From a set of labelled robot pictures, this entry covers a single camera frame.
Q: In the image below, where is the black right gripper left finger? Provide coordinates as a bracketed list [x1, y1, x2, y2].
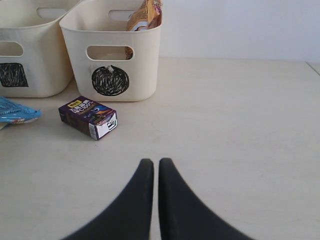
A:
[65, 158, 154, 240]

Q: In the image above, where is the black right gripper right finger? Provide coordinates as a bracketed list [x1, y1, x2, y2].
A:
[158, 158, 251, 240]

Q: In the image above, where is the blue noodle packet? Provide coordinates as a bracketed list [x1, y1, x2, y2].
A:
[0, 96, 42, 130]

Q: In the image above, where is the orange noodle packet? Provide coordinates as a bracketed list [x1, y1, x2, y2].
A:
[125, 0, 163, 60]

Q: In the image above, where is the purple juice carton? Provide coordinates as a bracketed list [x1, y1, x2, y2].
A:
[58, 96, 119, 141]

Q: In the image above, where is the cream bin circle mark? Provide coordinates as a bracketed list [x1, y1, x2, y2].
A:
[59, 0, 161, 102]

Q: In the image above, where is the cream bin square mark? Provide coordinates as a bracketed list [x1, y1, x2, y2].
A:
[0, 0, 79, 98]

